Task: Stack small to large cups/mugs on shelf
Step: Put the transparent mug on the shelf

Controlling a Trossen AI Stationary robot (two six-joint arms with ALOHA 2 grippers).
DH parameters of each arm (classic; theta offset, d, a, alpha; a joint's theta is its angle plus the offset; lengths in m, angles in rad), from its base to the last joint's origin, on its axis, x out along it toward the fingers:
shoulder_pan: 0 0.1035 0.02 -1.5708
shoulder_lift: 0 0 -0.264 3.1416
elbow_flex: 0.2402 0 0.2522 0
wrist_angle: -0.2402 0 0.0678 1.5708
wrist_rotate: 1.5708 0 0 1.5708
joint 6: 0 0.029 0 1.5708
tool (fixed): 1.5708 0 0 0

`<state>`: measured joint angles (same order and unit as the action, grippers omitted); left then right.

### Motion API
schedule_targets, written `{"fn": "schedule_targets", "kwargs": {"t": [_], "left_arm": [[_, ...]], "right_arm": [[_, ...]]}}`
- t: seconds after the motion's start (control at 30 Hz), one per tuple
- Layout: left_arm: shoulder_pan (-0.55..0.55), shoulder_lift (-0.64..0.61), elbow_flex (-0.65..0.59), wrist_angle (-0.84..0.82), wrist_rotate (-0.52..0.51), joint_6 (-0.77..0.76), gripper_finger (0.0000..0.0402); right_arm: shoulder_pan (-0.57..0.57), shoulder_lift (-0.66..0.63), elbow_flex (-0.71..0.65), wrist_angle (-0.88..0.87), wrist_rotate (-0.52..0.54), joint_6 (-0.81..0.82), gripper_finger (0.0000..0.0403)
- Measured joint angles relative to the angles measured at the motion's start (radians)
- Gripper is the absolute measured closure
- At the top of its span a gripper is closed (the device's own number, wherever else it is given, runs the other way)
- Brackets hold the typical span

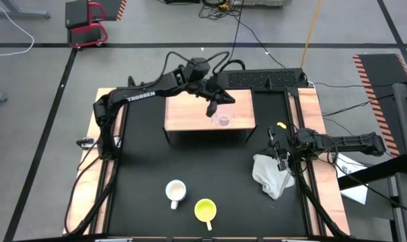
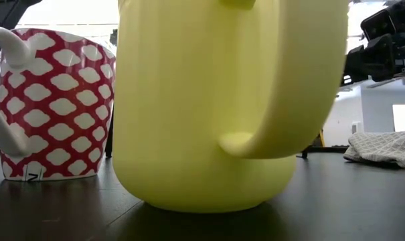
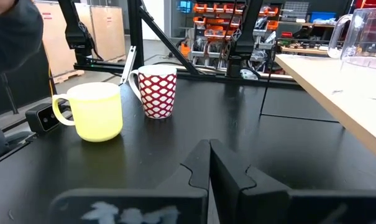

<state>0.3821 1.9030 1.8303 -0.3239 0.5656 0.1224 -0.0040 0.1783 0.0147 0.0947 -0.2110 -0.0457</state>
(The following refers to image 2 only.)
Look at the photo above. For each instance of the bright screen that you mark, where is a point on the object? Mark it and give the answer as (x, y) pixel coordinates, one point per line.
(399, 117)

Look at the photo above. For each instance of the white crumpled cloth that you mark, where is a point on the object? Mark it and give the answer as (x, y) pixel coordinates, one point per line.
(383, 147)

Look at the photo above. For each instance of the yellow plastic mug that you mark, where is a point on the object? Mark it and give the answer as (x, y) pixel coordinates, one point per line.
(188, 117)

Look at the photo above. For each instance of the small white wall box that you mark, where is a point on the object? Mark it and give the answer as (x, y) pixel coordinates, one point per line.
(357, 128)

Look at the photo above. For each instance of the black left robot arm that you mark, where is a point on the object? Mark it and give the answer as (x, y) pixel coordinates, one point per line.
(4, 10)

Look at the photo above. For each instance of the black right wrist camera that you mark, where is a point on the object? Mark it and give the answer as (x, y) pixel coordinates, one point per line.
(378, 25)

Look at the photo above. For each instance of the red white patterned mug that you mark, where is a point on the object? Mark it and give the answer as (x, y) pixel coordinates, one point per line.
(55, 107)

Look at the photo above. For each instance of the black aluminium table frame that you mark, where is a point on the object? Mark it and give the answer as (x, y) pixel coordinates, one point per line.
(332, 149)

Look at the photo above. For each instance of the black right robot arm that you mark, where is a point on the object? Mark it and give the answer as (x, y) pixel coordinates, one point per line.
(404, 15)

